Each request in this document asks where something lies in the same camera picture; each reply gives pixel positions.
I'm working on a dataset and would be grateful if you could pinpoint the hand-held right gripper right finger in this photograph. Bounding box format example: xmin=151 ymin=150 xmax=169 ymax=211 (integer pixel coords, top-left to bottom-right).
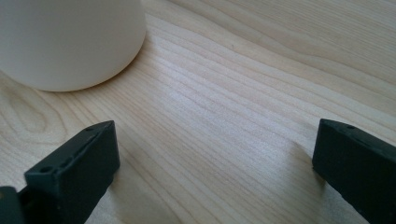
xmin=312 ymin=118 xmax=396 ymax=224

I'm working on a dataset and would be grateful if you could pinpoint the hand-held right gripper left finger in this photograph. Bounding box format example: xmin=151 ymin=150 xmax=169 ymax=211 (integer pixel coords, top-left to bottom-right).
xmin=18 ymin=119 xmax=121 ymax=224

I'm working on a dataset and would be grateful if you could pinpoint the cream ceramic mug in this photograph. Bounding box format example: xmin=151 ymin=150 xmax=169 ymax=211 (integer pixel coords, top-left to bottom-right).
xmin=0 ymin=0 xmax=148 ymax=93

